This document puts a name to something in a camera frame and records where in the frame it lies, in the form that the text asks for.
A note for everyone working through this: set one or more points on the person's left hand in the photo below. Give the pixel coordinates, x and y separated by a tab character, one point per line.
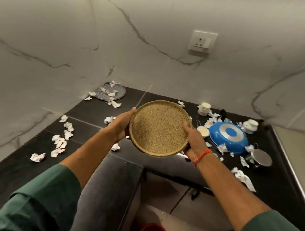
119	127

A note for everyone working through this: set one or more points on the person's right hand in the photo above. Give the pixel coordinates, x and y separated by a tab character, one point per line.
195	142

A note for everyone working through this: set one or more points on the small black steel cup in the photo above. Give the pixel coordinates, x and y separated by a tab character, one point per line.
203	131

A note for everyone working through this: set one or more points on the blue frying pan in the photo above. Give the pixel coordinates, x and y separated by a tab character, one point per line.
219	140

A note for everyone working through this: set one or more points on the white ceramic mug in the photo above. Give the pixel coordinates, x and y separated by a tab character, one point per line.
203	109

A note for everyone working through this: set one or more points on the grey speckled plate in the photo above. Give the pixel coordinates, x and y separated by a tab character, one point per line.
119	91

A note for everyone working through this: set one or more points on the tan speckled plate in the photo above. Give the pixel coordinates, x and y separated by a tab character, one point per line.
159	128

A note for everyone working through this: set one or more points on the white patterned ceramic jar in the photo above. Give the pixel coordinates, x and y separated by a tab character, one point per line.
250	127

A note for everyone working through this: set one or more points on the large black steel cup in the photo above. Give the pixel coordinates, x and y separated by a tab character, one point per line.
262	158

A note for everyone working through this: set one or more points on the white paper scraps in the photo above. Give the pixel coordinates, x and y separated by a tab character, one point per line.
37	157

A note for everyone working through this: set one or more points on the silver dishwasher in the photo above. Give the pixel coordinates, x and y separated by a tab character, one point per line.
290	154

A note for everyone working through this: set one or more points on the person's left forearm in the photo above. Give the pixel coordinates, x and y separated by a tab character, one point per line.
90	154

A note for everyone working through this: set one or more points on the person's right forearm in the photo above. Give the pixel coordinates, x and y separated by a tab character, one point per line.
231	190

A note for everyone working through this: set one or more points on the orange thread wristband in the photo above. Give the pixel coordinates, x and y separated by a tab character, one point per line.
202	155

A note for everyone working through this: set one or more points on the red plastic bucket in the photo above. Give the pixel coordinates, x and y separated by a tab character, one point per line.
153	227

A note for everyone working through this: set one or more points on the green shirt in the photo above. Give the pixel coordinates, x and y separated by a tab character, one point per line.
40	202

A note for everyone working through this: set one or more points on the white wall socket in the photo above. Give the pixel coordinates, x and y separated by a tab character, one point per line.
193	46

